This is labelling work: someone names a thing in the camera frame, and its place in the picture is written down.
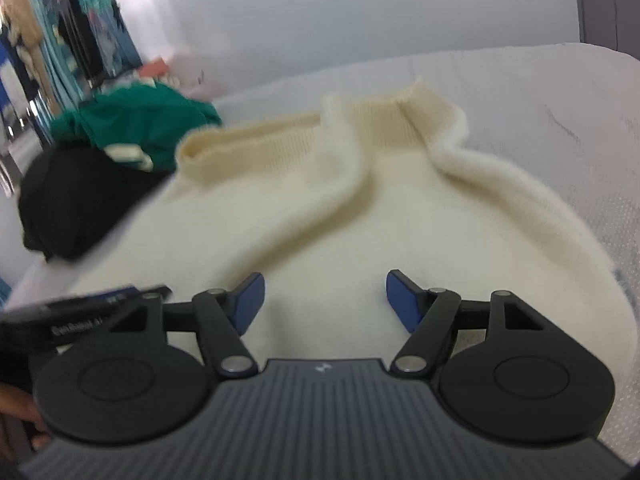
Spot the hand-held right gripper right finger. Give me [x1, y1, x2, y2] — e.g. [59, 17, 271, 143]
[385, 270, 556, 376]

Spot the pink box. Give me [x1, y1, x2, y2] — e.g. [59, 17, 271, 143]
[142, 57, 174, 79]

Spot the cream striped sweater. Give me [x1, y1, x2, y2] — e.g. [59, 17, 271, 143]
[65, 77, 632, 386]

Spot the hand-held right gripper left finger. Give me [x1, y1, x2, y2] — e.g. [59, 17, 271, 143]
[100, 272, 266, 379]

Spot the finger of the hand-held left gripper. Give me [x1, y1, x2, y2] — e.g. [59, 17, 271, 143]
[65, 285, 174, 308]

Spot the person's left hand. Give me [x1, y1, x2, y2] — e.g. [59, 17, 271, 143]
[0, 382, 52, 461]

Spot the grey door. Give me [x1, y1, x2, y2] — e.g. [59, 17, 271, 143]
[570, 0, 640, 57]

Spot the black hanging garment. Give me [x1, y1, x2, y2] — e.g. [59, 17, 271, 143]
[54, 0, 102, 82]

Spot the green sweatshirt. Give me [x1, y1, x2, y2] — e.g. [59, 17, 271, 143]
[50, 82, 224, 174]

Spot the beige fuzzy hanging garment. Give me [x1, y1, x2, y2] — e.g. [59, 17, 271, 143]
[0, 0, 47, 49]

